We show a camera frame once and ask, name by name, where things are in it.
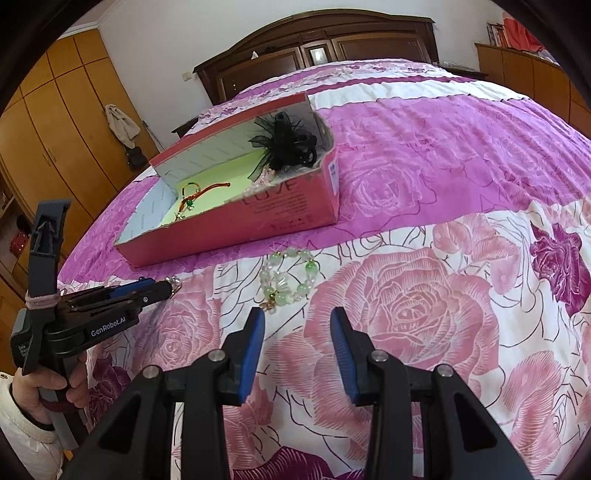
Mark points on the black feather hair clip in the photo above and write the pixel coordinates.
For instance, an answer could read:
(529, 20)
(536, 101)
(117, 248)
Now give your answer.
(286, 143)

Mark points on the light green paper sheet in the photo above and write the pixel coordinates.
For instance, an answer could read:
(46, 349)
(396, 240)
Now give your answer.
(221, 184)

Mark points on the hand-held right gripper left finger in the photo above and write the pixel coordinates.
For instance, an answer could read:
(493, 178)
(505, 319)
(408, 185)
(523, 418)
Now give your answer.
(251, 350)

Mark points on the low brown wooden cabinet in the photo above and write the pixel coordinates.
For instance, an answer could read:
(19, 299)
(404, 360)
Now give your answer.
(517, 74)

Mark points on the purple floral bedspread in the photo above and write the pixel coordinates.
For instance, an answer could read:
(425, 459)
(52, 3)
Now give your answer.
(438, 161)

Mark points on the red dotted container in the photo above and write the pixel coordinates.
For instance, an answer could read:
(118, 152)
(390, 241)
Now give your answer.
(18, 242)

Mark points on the person's left hand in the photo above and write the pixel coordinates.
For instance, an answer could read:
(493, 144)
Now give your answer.
(32, 387)

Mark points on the person's left forearm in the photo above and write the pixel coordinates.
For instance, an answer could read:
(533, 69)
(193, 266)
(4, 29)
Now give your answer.
(23, 447)

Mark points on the green bead earring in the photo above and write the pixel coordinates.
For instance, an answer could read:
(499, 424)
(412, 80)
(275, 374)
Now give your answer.
(188, 203)

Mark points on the pink floral curtain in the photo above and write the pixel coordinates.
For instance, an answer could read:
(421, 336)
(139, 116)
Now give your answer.
(521, 32)

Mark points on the pearl cluster earring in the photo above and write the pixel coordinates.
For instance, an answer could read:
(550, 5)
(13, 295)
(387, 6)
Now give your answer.
(173, 280)

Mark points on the black hanging bag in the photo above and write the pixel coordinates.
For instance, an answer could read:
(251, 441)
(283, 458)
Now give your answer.
(135, 159)

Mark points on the brown wooden wardrobe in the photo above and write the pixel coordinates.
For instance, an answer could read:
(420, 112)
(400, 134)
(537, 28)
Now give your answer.
(69, 115)

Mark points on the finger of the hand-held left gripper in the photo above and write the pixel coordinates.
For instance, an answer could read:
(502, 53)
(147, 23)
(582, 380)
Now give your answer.
(164, 290)
(134, 287)

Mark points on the pink cardboard box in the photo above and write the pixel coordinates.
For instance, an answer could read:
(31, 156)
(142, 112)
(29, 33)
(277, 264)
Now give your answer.
(286, 212)

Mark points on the dark wooden nightstand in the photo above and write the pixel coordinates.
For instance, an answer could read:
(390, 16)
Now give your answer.
(461, 72)
(184, 128)

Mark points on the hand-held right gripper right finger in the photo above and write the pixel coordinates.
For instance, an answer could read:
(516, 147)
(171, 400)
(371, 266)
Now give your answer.
(344, 350)

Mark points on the beige hanging cloth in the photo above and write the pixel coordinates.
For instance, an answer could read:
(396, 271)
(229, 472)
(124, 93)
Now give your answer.
(121, 127)

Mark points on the dark wooden headboard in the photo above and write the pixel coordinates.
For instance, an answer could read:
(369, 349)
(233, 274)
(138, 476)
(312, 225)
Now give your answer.
(369, 46)

